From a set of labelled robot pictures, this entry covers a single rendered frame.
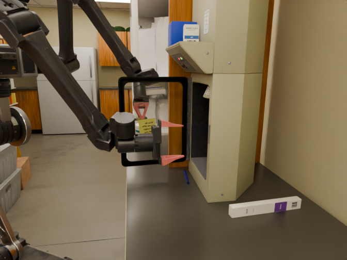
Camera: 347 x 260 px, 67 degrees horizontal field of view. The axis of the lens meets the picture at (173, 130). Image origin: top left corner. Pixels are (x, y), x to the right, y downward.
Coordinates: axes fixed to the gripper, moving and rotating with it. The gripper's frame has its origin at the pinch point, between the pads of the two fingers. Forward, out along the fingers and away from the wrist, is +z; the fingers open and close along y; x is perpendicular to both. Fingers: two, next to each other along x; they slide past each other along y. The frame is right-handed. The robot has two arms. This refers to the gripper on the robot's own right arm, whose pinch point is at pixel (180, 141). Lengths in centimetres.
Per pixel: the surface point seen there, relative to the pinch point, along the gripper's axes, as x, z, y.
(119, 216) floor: 172, -31, -97
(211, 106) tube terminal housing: 5.2, 11.7, 10.6
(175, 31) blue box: 20.6, 2.4, 39.4
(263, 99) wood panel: 42, 50, 13
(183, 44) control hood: 2.1, 1.6, 30.4
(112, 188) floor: 235, -42, -88
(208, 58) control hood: 2.7, 10.0, 26.2
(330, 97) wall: 3, 55, 13
